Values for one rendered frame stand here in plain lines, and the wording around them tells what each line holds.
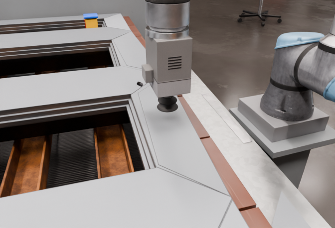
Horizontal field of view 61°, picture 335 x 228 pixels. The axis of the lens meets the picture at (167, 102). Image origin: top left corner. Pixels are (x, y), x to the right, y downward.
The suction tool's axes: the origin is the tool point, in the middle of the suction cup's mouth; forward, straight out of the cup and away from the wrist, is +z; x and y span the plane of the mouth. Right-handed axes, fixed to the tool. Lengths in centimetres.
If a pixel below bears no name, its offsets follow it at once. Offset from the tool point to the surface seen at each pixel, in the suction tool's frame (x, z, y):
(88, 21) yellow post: -10, 2, -81
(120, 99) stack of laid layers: -7.7, 4.2, -13.4
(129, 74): -3.4, 3.1, -24.3
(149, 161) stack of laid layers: -6.5, 4.3, 10.0
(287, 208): 18.9, 16.2, 18.2
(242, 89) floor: 117, 88, -149
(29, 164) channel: -31.8, 20.1, -15.4
